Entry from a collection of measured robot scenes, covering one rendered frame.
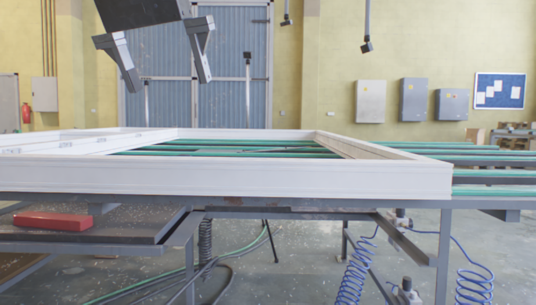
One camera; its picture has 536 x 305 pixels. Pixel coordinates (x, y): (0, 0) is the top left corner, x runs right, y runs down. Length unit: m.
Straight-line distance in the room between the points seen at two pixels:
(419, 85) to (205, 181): 7.50
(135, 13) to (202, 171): 0.29
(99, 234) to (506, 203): 1.20
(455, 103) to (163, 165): 8.03
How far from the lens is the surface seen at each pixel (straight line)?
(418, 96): 7.84
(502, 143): 8.42
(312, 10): 7.25
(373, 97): 7.39
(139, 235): 1.13
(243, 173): 0.53
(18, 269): 1.82
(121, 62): 0.53
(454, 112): 8.31
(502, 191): 0.80
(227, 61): 7.27
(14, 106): 9.82
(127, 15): 0.49
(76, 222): 1.26
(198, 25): 0.46
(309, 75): 6.84
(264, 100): 7.04
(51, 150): 1.06
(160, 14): 0.47
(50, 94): 8.92
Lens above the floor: 1.02
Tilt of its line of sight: 4 degrees down
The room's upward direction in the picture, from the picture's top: 1 degrees clockwise
